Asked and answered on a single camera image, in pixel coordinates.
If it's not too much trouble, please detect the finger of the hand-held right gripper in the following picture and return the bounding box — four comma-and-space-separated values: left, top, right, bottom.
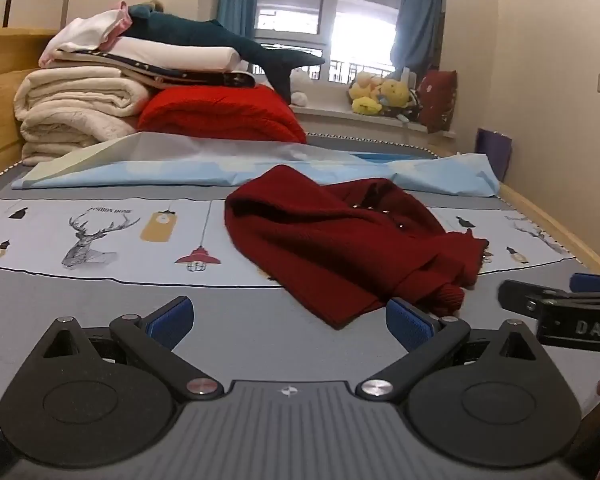
569, 272, 600, 297
497, 280, 573, 317

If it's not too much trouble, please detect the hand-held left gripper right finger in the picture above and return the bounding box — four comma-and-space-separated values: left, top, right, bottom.
355, 297, 540, 402

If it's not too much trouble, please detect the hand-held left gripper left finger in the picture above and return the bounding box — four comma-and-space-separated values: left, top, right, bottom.
40, 295, 222, 403

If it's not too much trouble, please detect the dark red knit sweater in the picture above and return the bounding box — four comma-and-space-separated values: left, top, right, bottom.
224, 164, 492, 331

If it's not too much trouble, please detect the purple bag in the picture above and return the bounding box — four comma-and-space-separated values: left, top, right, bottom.
475, 127, 513, 183

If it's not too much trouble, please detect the light blue cloth sheet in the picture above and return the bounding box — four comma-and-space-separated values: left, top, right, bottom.
11, 131, 502, 198

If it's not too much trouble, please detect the folded red blanket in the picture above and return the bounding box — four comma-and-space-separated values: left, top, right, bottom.
136, 85, 308, 145

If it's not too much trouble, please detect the red cushion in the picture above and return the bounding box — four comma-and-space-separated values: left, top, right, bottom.
416, 69, 458, 134

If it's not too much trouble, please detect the yellow plush toy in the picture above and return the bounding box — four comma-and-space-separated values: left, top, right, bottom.
349, 71, 383, 101
352, 96, 385, 116
380, 79, 412, 109

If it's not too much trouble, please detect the folded cream quilt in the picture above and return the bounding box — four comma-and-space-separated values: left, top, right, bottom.
14, 67, 153, 166

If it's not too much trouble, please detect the white plush toy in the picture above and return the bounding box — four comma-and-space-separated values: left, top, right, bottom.
287, 69, 311, 107

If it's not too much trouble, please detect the folded white blanket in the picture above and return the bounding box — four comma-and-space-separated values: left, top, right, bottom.
47, 35, 251, 75

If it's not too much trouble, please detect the dark teal shark plush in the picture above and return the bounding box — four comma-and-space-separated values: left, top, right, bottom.
122, 4, 327, 103

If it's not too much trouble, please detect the pink and white cloth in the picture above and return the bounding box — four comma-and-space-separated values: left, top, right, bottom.
39, 1, 133, 68

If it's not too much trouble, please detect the window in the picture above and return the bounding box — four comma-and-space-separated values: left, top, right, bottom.
252, 0, 406, 83

